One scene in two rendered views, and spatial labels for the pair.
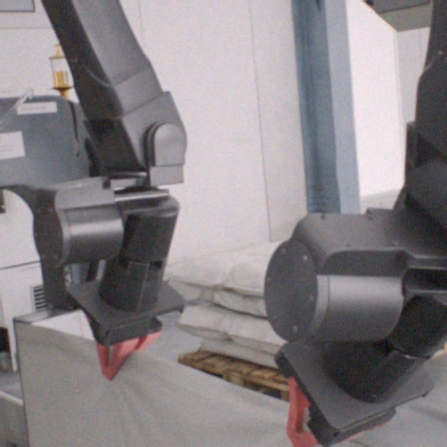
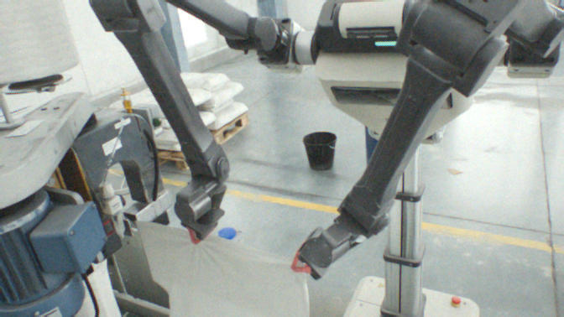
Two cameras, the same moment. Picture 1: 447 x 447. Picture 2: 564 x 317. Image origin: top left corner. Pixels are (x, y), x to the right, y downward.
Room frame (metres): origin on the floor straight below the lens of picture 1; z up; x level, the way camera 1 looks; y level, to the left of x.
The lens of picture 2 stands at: (-0.07, 0.23, 1.67)
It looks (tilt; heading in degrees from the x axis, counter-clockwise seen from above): 25 degrees down; 338
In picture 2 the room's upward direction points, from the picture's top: 7 degrees counter-clockwise
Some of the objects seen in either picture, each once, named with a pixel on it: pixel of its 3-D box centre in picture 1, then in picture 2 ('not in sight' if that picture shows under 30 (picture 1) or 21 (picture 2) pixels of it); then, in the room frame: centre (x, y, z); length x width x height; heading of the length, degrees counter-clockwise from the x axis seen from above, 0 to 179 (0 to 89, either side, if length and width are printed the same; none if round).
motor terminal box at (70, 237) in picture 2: not in sight; (73, 242); (0.67, 0.36, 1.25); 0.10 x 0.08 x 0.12; 154
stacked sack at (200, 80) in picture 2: not in sight; (195, 82); (4.45, -0.66, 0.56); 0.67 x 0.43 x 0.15; 39
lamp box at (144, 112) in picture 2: not in sight; (146, 121); (1.17, 0.15, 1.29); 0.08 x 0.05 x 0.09; 39
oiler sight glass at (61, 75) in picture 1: (61, 72); (126, 101); (1.12, 0.19, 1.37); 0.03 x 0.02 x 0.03; 39
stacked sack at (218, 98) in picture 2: not in sight; (213, 94); (4.27, -0.78, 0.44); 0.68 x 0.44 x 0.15; 129
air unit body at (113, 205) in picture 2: not in sight; (113, 210); (0.96, 0.30, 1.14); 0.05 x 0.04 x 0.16; 129
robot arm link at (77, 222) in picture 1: (107, 192); (201, 187); (0.76, 0.10, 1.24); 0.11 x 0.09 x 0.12; 128
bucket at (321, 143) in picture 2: not in sight; (320, 151); (2.88, -1.30, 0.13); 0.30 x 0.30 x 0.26
